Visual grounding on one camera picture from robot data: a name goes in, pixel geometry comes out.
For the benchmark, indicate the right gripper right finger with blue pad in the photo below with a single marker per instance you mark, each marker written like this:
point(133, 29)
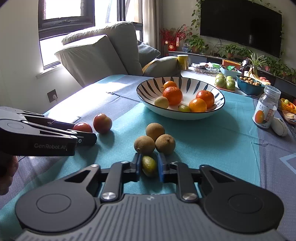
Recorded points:
point(182, 176)

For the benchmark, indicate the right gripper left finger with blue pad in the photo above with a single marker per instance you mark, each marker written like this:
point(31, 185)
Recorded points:
point(116, 176)

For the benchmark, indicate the green olive fruit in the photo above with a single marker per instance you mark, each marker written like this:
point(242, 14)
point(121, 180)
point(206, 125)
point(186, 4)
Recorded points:
point(149, 166)
point(184, 108)

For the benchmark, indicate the brown kiwi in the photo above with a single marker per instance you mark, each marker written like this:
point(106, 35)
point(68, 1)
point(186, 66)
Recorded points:
point(154, 130)
point(144, 145)
point(161, 102)
point(165, 144)

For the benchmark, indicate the small orange mandarin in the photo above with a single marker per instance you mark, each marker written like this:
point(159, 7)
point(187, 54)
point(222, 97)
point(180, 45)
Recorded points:
point(169, 84)

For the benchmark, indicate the person's left hand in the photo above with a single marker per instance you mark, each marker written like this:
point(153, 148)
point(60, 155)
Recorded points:
point(9, 166)

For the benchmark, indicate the blue grey tablecloth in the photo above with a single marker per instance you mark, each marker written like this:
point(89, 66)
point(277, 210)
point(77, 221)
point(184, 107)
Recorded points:
point(228, 140)

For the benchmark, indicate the blue striped white bowl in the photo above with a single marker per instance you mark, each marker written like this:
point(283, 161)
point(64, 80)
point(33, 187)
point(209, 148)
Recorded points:
point(152, 88)

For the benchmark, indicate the tray of green apples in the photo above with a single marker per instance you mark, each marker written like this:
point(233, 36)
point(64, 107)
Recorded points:
point(225, 82)

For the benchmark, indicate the glass plate with snacks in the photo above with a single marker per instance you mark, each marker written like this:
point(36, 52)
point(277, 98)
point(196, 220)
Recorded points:
point(206, 68)

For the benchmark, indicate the white oval gadget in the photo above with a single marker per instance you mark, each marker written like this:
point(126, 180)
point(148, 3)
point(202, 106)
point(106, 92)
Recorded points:
point(279, 127)

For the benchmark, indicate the yellow tin can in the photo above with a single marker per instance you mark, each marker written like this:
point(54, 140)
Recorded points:
point(183, 61)

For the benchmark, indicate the light blue snack tray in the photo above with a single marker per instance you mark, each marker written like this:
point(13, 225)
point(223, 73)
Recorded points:
point(233, 73)

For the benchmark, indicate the blue bowl of nuts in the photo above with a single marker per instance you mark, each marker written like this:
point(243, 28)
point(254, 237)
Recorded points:
point(249, 85)

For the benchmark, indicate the clear jar orange label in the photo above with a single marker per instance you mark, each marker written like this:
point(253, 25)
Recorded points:
point(266, 107)

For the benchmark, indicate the orange box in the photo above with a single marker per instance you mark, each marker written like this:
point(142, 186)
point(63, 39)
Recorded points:
point(226, 62)

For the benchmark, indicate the grey throw pillow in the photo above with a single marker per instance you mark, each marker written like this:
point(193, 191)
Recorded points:
point(146, 53)

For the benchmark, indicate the banana bunch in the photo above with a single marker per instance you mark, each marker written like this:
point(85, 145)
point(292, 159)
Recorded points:
point(252, 73)

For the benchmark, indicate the beige sofa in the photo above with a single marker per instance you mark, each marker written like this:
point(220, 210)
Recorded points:
point(92, 54)

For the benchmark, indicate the pink snack dish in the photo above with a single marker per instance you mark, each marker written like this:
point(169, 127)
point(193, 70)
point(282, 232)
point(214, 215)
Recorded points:
point(289, 117)

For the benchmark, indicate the potted green plant left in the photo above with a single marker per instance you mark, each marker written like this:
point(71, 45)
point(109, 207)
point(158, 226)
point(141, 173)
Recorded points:
point(197, 44)

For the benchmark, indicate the yellow fruit basket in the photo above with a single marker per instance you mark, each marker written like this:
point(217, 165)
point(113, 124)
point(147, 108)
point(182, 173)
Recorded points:
point(285, 104)

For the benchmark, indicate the red flower decoration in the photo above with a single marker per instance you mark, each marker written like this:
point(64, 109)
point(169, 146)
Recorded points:
point(172, 37)

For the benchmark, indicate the spider plant in vase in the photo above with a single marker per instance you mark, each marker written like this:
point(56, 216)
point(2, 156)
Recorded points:
point(256, 61)

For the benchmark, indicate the beige curtain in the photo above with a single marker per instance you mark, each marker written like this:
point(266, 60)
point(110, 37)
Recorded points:
point(152, 20)

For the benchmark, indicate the wall power socket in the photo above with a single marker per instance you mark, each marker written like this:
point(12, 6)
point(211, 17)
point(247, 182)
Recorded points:
point(52, 95)

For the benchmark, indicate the dark window frame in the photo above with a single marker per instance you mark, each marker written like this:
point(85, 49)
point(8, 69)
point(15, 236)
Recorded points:
point(57, 18)

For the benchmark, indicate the black wall television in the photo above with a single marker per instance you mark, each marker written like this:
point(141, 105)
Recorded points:
point(243, 22)

